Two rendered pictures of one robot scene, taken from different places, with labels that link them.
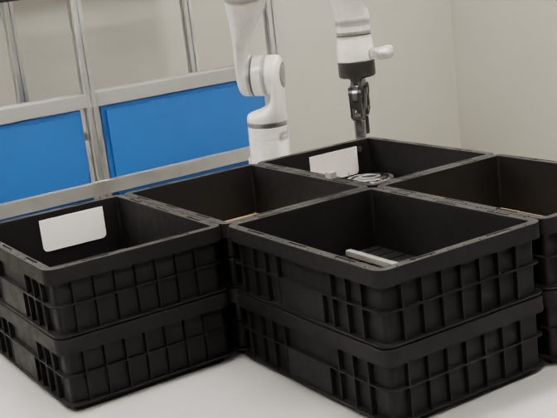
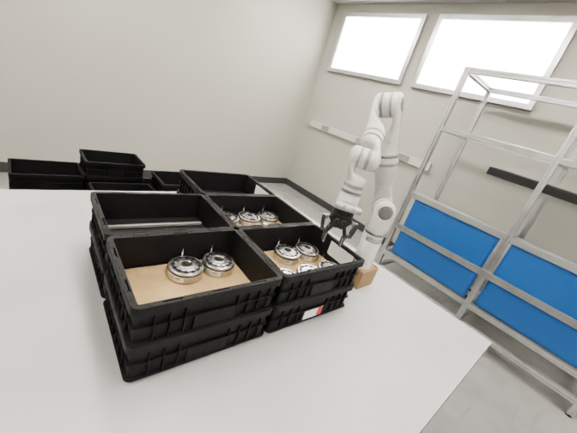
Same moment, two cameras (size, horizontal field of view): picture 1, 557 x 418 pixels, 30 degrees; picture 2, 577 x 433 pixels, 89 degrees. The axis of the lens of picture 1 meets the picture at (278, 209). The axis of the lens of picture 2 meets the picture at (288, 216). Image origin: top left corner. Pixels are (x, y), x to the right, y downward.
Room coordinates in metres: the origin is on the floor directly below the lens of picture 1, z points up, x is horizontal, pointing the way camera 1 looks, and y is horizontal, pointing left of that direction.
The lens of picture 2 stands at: (1.71, -1.12, 1.40)
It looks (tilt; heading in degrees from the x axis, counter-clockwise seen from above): 21 degrees down; 77
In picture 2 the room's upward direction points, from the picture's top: 17 degrees clockwise
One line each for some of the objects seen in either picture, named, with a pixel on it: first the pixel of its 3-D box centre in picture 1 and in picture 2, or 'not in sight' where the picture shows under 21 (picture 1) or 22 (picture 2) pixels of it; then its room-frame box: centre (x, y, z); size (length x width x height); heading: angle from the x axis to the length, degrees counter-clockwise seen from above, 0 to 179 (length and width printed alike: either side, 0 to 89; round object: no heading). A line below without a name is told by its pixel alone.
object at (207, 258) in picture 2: not in sight; (218, 260); (1.73, -0.28, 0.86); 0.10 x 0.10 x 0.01
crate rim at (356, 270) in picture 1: (375, 230); (164, 213); (1.52, -0.14, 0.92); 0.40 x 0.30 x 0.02; 31
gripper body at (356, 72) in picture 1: (357, 80); (342, 216); (2.11, -0.19, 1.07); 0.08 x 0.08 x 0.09
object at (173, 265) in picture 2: not in sight; (185, 265); (1.64, -0.34, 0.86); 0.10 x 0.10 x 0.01
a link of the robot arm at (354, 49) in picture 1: (363, 44); (349, 198); (2.11, -0.21, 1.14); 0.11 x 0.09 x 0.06; 77
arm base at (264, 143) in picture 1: (270, 161); (367, 248); (2.37, 0.00, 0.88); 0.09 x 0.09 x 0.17; 37
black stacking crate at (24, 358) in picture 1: (103, 322); not in sight; (1.70, 0.32, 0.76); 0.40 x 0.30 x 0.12; 31
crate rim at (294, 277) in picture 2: (370, 163); (302, 247); (2.01, -0.19, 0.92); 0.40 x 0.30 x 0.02; 31
